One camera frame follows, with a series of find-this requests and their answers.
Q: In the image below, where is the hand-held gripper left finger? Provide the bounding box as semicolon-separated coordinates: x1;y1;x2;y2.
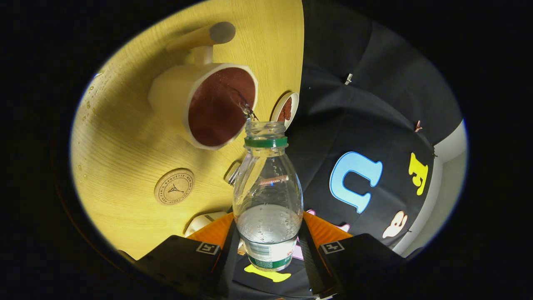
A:
135;212;241;298

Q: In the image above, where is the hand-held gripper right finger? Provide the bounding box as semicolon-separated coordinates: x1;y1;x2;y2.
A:
298;210;406;298

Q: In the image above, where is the clear plastic juice bottle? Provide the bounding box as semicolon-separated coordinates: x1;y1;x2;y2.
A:
232;121;304;272

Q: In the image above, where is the round cork coaster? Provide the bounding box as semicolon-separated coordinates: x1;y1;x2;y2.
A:
154;168;195;206

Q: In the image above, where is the cream cup with handle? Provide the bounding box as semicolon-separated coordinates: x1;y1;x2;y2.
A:
148;22;259;150

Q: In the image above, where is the white toaster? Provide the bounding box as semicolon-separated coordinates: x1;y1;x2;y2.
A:
184;212;227;237

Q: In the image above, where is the red white striped straw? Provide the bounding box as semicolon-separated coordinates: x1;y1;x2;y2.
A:
259;175;289;186

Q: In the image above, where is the wooden table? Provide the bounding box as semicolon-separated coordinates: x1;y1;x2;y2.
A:
70;0;304;261

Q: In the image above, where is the brown sausage piece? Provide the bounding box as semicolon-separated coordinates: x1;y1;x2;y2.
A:
278;97;293;122

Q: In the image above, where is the white round plate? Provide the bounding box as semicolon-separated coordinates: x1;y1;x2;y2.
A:
271;92;299;123

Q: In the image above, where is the black backdrop cloth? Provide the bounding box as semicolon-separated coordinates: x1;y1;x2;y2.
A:
233;0;465;298

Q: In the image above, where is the wire mesh holder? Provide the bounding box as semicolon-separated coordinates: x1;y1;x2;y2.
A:
224;160;242;186

